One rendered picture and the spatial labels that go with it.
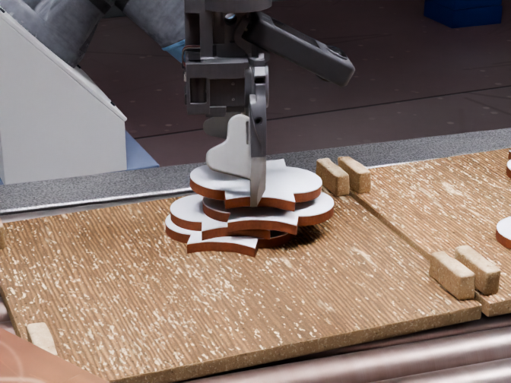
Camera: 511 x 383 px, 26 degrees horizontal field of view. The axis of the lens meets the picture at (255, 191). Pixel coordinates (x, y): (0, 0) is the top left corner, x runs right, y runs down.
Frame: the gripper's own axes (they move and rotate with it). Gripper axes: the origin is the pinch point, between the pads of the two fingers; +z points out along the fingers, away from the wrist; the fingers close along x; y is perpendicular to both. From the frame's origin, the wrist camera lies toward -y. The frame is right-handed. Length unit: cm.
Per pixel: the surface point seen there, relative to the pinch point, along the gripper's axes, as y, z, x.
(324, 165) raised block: -8.7, 3.0, -11.5
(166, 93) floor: 13, 100, -346
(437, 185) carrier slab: -22.0, 5.6, -10.6
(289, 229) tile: -2.8, 2.7, 6.5
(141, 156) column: 13.5, 12.3, -40.4
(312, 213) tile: -5.3, 2.1, 4.4
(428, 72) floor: -105, 100, -368
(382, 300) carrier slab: -10.6, 5.6, 16.8
